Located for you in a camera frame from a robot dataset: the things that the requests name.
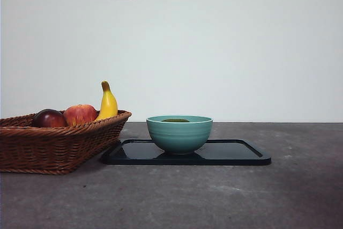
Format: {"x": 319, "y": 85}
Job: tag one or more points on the green avocado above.
{"x": 175, "y": 120}

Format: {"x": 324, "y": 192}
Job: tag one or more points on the teal ceramic bowl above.
{"x": 179, "y": 137}

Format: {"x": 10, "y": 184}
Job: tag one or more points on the yellow banana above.
{"x": 108, "y": 103}

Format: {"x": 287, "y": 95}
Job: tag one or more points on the black rectangular tray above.
{"x": 230, "y": 154}

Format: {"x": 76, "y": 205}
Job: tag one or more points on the red yellow apple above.
{"x": 80, "y": 115}

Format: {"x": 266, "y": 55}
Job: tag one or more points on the dark red plum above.
{"x": 49, "y": 119}

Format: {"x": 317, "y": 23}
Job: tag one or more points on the brown woven wicker basket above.
{"x": 53, "y": 148}

